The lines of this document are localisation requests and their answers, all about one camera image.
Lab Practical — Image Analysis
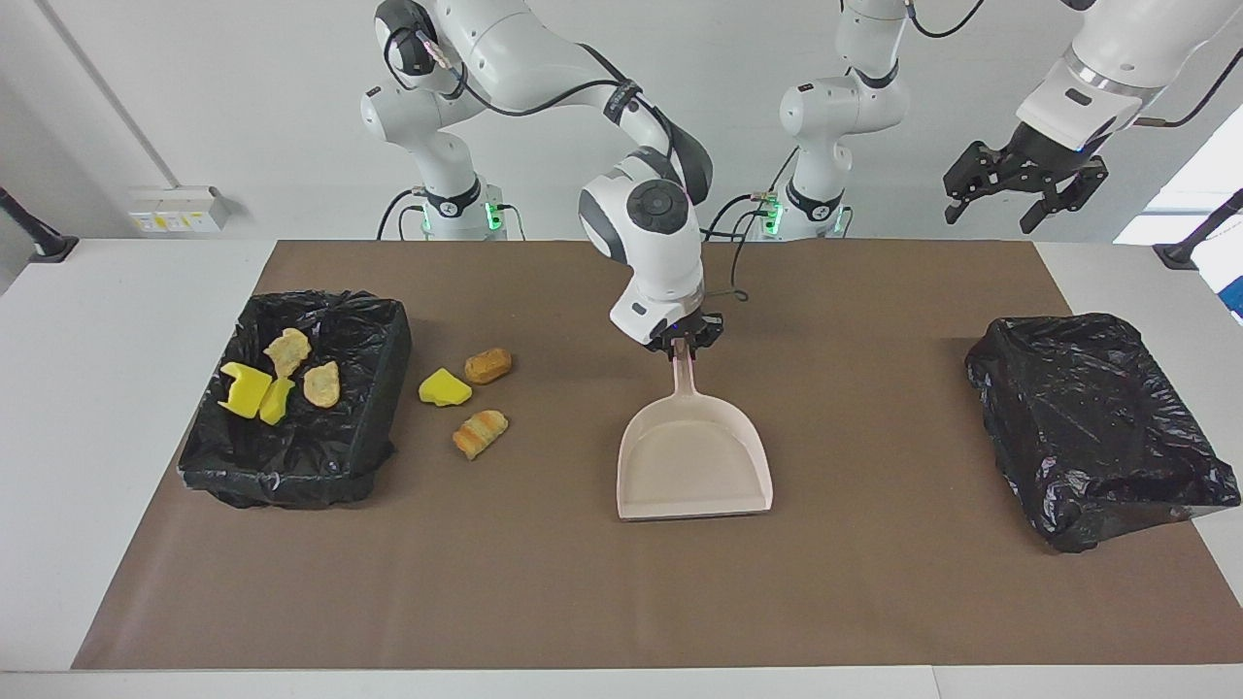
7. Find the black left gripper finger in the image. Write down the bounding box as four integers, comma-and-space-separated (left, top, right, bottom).
1020, 157, 1109, 234
943, 141, 1021, 224

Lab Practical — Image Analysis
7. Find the pink plastic dustpan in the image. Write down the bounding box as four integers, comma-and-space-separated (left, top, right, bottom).
618, 340, 774, 522

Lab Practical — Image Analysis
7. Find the brown bread roll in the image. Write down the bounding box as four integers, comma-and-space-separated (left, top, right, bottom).
464, 348, 514, 385

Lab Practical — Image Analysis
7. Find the striped croissant bread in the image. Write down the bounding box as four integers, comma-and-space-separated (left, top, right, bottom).
452, 409, 509, 460

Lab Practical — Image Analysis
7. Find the yellow sponge piece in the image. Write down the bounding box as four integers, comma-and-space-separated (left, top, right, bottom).
419, 368, 474, 408

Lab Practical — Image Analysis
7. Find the small striped bread piece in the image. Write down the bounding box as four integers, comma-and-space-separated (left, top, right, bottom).
303, 361, 342, 409

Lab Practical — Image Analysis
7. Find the pale cracker bread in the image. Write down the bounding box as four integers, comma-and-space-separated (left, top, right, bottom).
264, 328, 313, 380

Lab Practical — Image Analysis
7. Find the small yellow sponge block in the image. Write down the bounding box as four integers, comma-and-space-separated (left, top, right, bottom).
258, 377, 296, 426

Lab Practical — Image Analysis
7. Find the notched yellow sponge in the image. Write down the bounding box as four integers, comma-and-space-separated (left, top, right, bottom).
219, 362, 274, 419

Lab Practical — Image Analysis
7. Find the black bag lined bin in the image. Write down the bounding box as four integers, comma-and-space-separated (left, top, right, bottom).
178, 289, 413, 510
965, 312, 1242, 554

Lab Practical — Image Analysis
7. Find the black clamp stand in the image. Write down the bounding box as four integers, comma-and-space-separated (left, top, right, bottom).
0, 186, 79, 263
1153, 189, 1243, 271

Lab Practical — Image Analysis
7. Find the white and blue box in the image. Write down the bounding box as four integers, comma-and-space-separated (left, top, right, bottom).
1191, 240, 1243, 323

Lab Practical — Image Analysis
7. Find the brown table mat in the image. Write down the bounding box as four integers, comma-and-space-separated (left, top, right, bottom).
71, 240, 1243, 671

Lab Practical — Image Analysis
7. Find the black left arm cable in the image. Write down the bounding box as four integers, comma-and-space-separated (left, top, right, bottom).
908, 0, 1243, 129

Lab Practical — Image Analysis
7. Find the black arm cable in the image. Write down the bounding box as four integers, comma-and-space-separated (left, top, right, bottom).
408, 29, 751, 304
908, 0, 1243, 129

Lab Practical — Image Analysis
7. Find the black left base cable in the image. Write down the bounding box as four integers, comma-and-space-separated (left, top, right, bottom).
704, 150, 799, 241

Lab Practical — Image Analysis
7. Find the black base cable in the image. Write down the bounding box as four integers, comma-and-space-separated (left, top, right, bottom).
377, 187, 526, 241
704, 150, 799, 241

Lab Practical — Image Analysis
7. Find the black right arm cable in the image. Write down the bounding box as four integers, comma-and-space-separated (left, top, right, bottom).
408, 29, 751, 304

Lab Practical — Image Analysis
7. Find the black right base cable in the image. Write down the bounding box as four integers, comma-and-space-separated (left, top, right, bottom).
377, 187, 526, 241

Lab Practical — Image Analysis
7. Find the white wall socket box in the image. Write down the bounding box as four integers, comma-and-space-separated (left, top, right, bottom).
128, 186, 234, 234

